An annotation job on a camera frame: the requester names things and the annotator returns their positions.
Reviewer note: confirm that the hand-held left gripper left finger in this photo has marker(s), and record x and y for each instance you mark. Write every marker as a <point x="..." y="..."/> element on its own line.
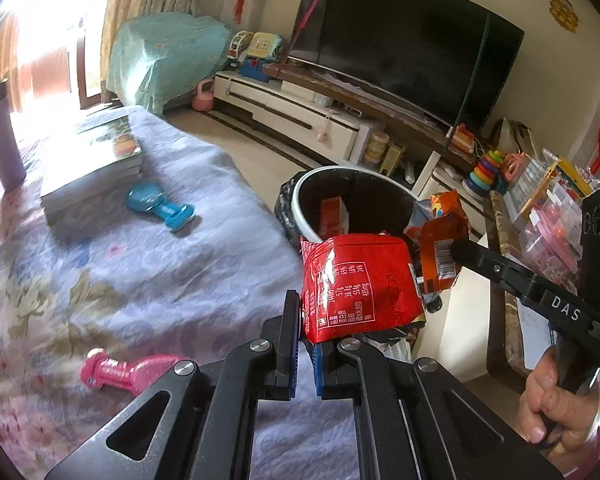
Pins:
<point x="294" y="362"/>

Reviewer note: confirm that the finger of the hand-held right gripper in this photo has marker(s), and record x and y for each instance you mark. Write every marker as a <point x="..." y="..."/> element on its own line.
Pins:
<point x="485" y="260"/>

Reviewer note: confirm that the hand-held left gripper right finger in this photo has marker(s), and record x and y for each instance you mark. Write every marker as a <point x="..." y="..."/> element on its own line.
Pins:
<point x="319" y="370"/>

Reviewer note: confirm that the orange snack packet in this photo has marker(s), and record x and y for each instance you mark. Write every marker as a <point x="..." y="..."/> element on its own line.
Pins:
<point x="440" y="240"/>

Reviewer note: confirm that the red snack packet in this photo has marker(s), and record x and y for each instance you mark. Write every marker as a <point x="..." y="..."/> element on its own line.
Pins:
<point x="360" y="285"/>

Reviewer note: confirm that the black trash can white rim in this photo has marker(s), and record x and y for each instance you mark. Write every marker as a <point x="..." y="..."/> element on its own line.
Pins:
<point x="370" y="195"/>

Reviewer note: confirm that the person's right hand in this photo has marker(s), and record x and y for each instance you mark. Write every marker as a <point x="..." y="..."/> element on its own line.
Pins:
<point x="540" y="400"/>

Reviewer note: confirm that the pink lid storage box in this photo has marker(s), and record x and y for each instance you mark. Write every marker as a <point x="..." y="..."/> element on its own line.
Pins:
<point x="550" y="232"/>

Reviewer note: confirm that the white side cabinet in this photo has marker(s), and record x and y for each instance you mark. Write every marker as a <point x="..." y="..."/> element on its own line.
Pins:
<point x="455" y="310"/>

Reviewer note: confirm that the yellow toy box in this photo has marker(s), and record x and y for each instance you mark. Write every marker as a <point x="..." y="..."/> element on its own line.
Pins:
<point x="572" y="176"/>

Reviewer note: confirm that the clear plastic storage box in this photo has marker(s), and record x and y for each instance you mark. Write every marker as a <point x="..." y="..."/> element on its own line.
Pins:
<point x="532" y="190"/>

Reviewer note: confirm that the rainbow stacking rings toy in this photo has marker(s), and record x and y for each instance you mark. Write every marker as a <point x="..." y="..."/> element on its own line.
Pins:
<point x="482" y="174"/>

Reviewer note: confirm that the white paper sheet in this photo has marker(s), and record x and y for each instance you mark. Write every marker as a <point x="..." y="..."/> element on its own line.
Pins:
<point x="537" y="332"/>

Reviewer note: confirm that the pink plastic toy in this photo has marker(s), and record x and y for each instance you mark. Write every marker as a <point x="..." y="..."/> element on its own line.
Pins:
<point x="516" y="166"/>

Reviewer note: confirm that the orange wooden toy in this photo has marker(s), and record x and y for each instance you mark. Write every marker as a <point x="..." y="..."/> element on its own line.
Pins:
<point x="467" y="139"/>

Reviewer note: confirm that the white tote bag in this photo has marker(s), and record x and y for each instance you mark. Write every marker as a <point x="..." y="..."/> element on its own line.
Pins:
<point x="512" y="136"/>

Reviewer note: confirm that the yellow box grater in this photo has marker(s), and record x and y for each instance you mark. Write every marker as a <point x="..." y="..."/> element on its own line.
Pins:
<point x="394" y="159"/>

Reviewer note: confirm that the red carton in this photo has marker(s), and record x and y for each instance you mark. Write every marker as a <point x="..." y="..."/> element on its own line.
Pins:
<point x="332" y="216"/>

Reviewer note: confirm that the stack of yellow tubs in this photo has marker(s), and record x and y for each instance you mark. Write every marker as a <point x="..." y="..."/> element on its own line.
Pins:
<point x="376" y="147"/>

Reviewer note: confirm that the lavender floral tablecloth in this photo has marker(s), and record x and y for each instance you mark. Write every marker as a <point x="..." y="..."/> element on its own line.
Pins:
<point x="130" y="280"/>

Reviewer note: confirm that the green pole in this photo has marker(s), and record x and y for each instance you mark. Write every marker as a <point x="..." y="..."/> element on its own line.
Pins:
<point x="472" y="75"/>

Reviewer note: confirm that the pink hanging charm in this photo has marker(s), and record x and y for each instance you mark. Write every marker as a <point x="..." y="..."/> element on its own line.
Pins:
<point x="323" y="134"/>

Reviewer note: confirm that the blue toy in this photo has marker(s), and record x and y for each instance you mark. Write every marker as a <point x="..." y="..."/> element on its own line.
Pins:
<point x="155" y="202"/>

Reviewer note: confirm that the black television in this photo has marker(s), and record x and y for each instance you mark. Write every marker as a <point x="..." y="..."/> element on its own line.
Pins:
<point x="405" y="45"/>

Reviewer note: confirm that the white television cabinet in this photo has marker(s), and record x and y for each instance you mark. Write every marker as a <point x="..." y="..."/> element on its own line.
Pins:
<point x="280" y="105"/>

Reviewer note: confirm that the pink kettlebell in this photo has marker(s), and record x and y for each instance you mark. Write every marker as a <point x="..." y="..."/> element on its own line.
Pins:
<point x="203" y="99"/>

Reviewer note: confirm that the stack of picture books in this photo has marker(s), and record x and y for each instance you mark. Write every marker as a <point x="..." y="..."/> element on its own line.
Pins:
<point x="90" y="160"/>

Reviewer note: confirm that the blue toy vehicle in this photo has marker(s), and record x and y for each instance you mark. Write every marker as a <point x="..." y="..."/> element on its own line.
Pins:
<point x="255" y="69"/>

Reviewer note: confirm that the pink pole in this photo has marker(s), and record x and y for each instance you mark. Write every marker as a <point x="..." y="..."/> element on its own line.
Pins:
<point x="312" y="7"/>

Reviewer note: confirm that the yellow-green toy basket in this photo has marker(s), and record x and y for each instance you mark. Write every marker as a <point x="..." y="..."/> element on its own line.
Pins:
<point x="264" y="47"/>

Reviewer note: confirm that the white toy basket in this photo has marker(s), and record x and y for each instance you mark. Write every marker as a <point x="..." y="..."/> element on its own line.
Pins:
<point x="239" y="46"/>

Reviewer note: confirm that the teal cloth furniture cover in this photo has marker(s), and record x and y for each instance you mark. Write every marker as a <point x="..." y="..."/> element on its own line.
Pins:
<point x="165" y="55"/>

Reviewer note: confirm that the purple bottle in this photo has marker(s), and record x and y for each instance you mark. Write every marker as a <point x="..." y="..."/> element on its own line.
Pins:
<point x="5" y="140"/>

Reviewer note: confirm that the large orange wall decal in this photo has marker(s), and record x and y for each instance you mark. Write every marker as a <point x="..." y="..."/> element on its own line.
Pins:
<point x="565" y="14"/>

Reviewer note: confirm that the brown balcony door frame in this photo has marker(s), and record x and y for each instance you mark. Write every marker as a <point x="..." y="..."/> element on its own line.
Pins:
<point x="87" y="70"/>

